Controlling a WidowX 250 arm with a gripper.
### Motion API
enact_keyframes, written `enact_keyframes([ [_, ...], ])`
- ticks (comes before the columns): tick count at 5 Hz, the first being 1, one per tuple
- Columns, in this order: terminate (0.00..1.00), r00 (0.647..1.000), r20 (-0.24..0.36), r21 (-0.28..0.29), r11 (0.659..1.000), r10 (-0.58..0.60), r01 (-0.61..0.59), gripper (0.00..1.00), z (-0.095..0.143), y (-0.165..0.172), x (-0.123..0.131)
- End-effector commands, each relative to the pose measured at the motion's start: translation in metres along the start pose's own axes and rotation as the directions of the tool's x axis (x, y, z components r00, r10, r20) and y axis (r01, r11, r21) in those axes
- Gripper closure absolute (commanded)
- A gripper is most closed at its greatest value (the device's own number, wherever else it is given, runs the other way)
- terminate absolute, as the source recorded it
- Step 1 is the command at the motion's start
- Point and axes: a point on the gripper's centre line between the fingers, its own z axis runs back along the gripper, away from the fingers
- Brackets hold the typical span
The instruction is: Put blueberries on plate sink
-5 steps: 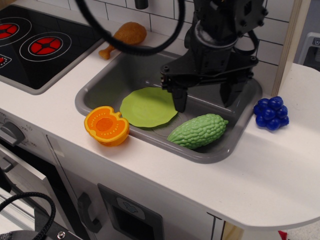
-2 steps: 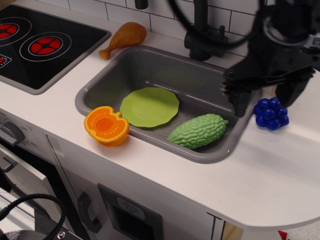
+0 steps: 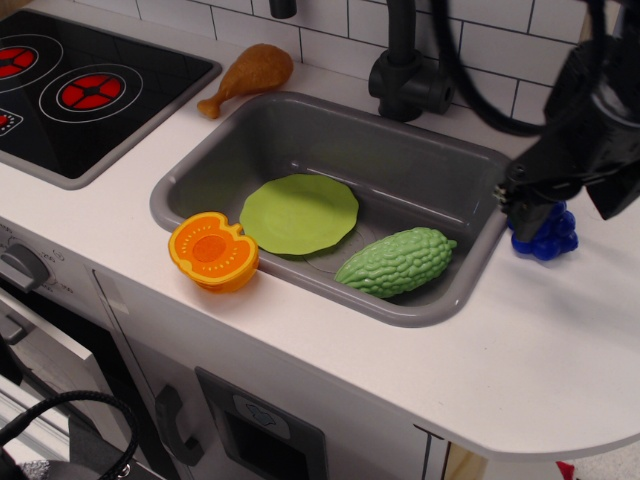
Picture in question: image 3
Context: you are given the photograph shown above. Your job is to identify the grey cabinet door handle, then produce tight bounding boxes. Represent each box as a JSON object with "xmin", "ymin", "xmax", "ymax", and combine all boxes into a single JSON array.
[{"xmin": 154, "ymin": 385, "xmax": 204, "ymax": 467}]

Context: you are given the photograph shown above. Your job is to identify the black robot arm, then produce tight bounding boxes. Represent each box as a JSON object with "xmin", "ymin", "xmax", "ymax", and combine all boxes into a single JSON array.
[{"xmin": 496, "ymin": 1, "xmax": 639, "ymax": 242}]

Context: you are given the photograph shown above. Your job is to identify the orange toy pumpkin half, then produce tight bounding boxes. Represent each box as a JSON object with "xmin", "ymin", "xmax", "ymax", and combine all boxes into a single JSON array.
[{"xmin": 168, "ymin": 212, "xmax": 259, "ymax": 293}]

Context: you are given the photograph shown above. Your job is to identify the green toy bitter melon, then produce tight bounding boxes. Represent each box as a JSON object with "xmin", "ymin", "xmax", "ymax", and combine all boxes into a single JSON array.
[{"xmin": 334, "ymin": 227, "xmax": 457, "ymax": 299}]

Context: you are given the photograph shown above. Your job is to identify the grey dishwasher panel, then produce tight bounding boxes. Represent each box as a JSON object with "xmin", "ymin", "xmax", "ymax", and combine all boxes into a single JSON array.
[{"xmin": 195, "ymin": 367, "xmax": 329, "ymax": 479}]

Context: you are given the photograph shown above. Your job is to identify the black toy stovetop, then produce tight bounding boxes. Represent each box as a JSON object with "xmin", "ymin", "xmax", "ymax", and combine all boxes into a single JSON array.
[{"xmin": 1, "ymin": 9, "xmax": 222, "ymax": 190}]

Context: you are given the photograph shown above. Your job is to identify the grey oven knob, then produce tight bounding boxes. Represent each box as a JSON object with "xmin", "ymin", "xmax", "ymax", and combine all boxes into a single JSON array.
[{"xmin": 1, "ymin": 244, "xmax": 50, "ymax": 293}]

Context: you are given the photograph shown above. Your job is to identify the blue toy blueberries cluster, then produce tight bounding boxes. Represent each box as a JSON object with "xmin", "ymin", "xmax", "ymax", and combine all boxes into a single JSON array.
[{"xmin": 511, "ymin": 202, "xmax": 579, "ymax": 261}]

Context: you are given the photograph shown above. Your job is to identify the green toy plate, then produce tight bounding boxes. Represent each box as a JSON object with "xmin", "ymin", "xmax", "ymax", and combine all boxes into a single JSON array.
[{"xmin": 240, "ymin": 174, "xmax": 359, "ymax": 255}]

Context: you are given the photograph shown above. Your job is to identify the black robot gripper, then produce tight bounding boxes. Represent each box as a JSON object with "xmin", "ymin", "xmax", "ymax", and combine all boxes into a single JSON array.
[{"xmin": 499, "ymin": 114, "xmax": 639, "ymax": 242}]

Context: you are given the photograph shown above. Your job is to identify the black toy faucet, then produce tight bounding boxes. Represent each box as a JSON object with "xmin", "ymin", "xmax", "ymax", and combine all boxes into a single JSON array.
[{"xmin": 368, "ymin": 1, "xmax": 455, "ymax": 122}]

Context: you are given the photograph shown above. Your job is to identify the black braided foreground cable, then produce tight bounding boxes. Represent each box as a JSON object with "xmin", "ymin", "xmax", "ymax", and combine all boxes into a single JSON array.
[{"xmin": 0, "ymin": 390, "xmax": 140, "ymax": 480}]

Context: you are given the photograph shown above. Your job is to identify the brown toy chicken drumstick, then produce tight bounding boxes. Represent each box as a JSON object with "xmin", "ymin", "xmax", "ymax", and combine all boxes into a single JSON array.
[{"xmin": 197, "ymin": 43, "xmax": 294, "ymax": 119}]

